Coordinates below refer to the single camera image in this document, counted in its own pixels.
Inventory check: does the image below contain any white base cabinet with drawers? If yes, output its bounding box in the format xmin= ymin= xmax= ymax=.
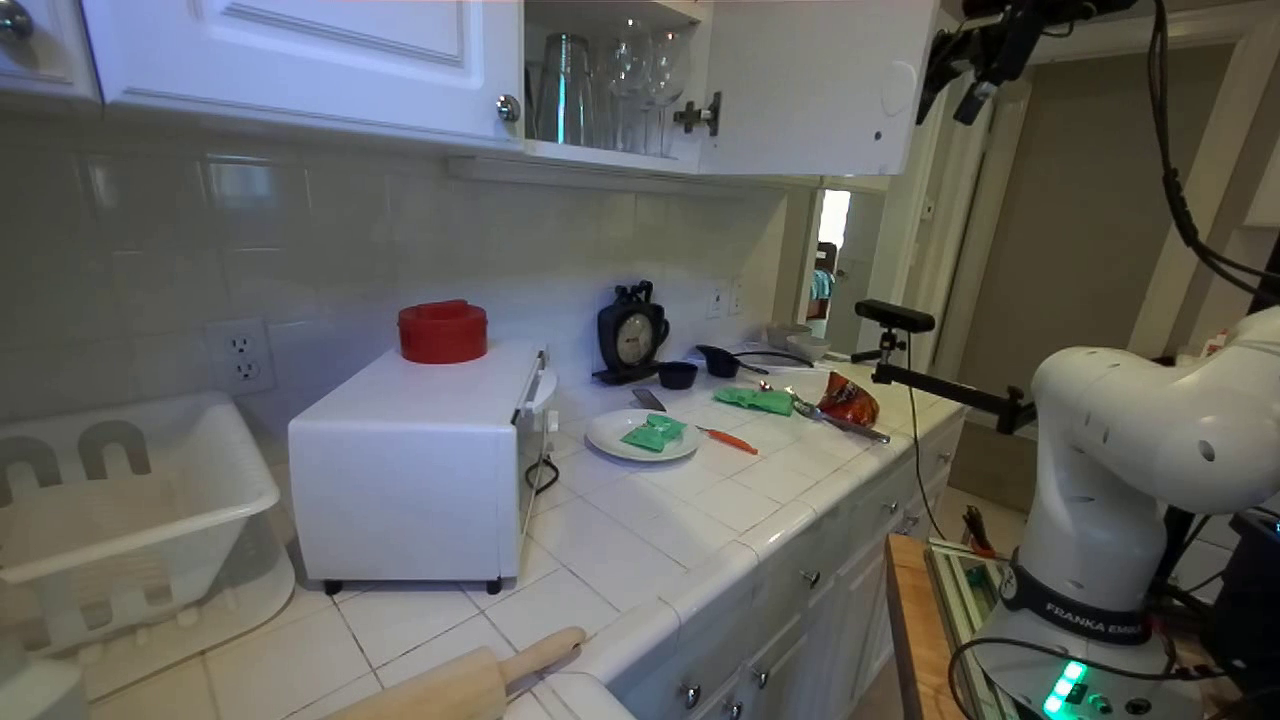
xmin=605 ymin=419 xmax=967 ymax=720

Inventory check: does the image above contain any red round container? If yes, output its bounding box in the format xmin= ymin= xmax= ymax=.
xmin=395 ymin=295 xmax=493 ymax=367

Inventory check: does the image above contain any clear wine glass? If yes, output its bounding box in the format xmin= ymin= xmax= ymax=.
xmin=638 ymin=23 xmax=694 ymax=157
xmin=596 ymin=34 xmax=650 ymax=151

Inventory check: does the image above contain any orange handled knife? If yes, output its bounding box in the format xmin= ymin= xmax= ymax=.
xmin=694 ymin=419 xmax=763 ymax=460

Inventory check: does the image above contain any green metal rail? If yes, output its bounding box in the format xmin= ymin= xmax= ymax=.
xmin=929 ymin=535 xmax=1015 ymax=646

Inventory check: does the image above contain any green item on plate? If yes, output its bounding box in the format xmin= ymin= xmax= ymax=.
xmin=621 ymin=414 xmax=691 ymax=460

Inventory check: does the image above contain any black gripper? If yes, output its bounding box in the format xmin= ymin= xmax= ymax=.
xmin=917 ymin=0 xmax=1073 ymax=134

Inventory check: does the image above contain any green flat packet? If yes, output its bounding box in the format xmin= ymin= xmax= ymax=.
xmin=709 ymin=380 xmax=801 ymax=419

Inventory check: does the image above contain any small black measuring cup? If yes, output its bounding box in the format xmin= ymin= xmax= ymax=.
xmin=650 ymin=356 xmax=702 ymax=391

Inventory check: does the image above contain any black measuring cup with handle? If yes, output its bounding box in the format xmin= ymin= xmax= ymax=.
xmin=691 ymin=341 xmax=774 ymax=385

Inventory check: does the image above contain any tall clear glass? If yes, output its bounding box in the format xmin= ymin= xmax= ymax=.
xmin=535 ymin=30 xmax=600 ymax=148

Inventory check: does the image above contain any white cabinet door narrow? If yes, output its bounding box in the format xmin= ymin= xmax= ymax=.
xmin=691 ymin=0 xmax=940 ymax=183

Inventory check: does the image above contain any white toaster oven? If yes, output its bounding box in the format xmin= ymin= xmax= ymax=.
xmin=285 ymin=341 xmax=566 ymax=597

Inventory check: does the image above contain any white cabinet door at edge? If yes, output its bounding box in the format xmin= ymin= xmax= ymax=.
xmin=0 ymin=0 xmax=102 ymax=109

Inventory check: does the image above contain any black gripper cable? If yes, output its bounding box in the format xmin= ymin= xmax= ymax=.
xmin=1139 ymin=0 xmax=1280 ymax=299

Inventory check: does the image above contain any thin black camera cable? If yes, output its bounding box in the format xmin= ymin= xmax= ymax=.
xmin=899 ymin=334 xmax=967 ymax=552

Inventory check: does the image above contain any black box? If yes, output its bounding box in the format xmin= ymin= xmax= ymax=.
xmin=1196 ymin=513 xmax=1280 ymax=673

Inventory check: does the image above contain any black decorative clock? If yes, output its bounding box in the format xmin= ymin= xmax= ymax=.
xmin=593 ymin=275 xmax=670 ymax=391

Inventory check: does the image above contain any white round plate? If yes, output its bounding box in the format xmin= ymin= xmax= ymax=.
xmin=580 ymin=404 xmax=709 ymax=468

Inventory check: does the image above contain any wooden rolling pin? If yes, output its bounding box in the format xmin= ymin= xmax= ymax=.
xmin=325 ymin=622 xmax=593 ymax=720

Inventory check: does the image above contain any white plastic dish rack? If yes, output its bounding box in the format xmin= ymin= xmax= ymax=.
xmin=0 ymin=387 xmax=285 ymax=658

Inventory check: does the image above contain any black camera on stand arm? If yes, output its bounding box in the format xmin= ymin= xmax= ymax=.
xmin=851 ymin=295 xmax=1053 ymax=439

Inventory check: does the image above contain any distant person teal shirt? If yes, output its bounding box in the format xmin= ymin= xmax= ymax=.
xmin=805 ymin=236 xmax=841 ymax=326

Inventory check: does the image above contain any white wall outlet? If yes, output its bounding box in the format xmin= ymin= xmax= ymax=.
xmin=214 ymin=315 xmax=274 ymax=398

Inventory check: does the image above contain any white cabinet door wide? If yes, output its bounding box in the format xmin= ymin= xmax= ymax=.
xmin=78 ymin=0 xmax=529 ymax=151

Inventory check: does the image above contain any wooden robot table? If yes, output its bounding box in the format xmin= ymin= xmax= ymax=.
xmin=879 ymin=532 xmax=971 ymax=720

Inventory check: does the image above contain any red snack bag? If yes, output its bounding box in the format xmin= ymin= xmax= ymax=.
xmin=815 ymin=367 xmax=883 ymax=431

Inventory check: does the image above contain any dark metal door hinge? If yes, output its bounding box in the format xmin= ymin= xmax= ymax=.
xmin=670 ymin=87 xmax=722 ymax=139

